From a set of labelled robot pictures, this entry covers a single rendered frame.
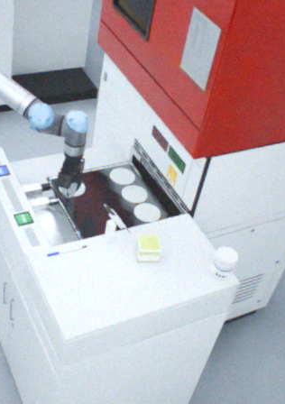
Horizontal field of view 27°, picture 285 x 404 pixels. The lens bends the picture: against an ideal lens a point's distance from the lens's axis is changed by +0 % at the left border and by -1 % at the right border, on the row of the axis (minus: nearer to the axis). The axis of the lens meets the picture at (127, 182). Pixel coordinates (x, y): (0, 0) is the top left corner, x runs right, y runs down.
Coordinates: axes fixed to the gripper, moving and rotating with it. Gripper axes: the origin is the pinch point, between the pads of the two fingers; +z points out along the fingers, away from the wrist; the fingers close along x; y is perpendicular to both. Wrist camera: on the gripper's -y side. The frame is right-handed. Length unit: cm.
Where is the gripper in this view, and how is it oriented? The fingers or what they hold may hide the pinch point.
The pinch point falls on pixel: (68, 196)
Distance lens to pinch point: 221.8
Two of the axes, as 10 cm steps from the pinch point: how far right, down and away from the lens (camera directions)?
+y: 1.8, -6.2, 7.6
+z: -1.5, 7.5, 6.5
